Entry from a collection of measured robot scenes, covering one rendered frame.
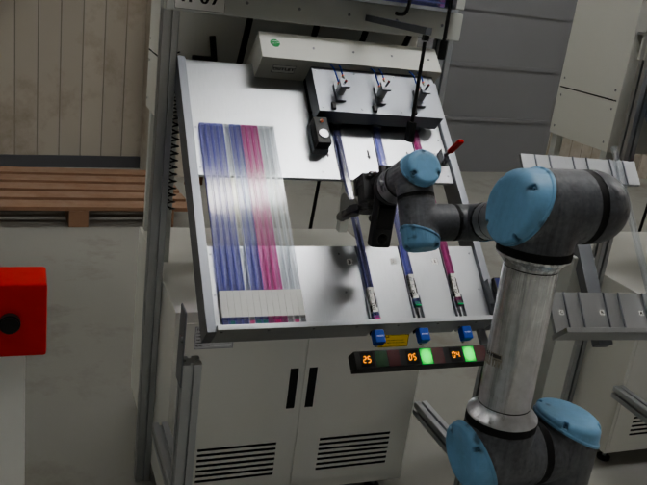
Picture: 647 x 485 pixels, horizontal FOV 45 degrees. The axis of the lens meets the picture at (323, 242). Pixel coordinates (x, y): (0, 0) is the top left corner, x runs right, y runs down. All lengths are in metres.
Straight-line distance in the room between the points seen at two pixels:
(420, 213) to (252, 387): 0.77
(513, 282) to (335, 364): 0.98
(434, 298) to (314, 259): 0.30
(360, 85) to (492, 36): 4.92
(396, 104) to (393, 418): 0.88
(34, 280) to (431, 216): 0.80
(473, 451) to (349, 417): 0.97
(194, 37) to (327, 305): 0.80
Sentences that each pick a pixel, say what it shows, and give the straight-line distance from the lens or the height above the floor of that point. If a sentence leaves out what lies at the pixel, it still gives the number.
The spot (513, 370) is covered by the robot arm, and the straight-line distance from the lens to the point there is 1.27.
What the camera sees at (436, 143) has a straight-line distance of 2.09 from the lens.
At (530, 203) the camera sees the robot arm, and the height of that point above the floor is 1.16.
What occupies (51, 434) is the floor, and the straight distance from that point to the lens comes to 2.63.
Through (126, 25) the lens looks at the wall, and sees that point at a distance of 5.61.
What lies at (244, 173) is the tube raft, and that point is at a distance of 1.81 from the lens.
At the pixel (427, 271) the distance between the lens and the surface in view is 1.87.
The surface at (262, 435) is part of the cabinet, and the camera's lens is 2.17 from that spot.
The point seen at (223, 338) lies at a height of 0.69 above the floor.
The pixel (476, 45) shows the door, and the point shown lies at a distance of 6.81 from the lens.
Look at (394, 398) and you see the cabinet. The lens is 2.27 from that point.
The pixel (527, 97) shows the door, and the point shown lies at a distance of 7.25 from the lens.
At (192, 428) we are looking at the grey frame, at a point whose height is 0.49.
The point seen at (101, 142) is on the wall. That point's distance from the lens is 5.70.
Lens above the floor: 1.42
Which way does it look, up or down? 18 degrees down
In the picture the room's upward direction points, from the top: 8 degrees clockwise
